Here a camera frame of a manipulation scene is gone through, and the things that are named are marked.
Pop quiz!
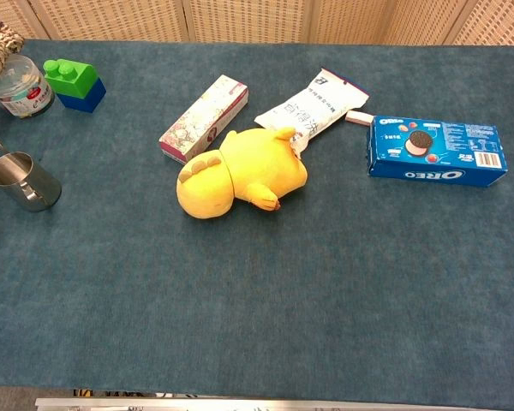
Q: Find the yellow plush toy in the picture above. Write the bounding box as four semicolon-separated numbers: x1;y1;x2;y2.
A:
176;126;309;221

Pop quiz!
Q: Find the green and blue toy brick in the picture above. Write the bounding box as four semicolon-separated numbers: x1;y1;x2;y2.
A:
42;58;107;114

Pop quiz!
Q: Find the blue felt table mat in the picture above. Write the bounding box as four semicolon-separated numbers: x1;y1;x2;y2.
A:
0;39;514;399

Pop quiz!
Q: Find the floral long cardboard box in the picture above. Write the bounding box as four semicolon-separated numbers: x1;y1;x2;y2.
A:
158;74;250;166

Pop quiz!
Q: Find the white plastic refill pouch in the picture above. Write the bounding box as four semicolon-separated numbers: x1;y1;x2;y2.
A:
254;67;370;160

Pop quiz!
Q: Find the pink eraser block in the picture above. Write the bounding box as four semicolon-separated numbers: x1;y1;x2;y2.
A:
344;110;375;128

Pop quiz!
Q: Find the woven folding screen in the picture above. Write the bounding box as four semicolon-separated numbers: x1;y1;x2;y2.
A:
0;0;514;46

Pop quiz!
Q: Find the blue Oreo cookie box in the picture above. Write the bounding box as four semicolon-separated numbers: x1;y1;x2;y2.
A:
367;114;509;188

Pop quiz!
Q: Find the stainless steel pitcher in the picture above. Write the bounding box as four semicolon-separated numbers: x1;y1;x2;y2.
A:
0;129;63;213

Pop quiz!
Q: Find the clear plastic jar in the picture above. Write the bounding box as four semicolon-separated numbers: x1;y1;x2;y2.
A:
0;53;56;120

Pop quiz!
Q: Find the aluminium frame rail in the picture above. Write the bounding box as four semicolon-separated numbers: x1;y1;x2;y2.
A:
34;396;514;411

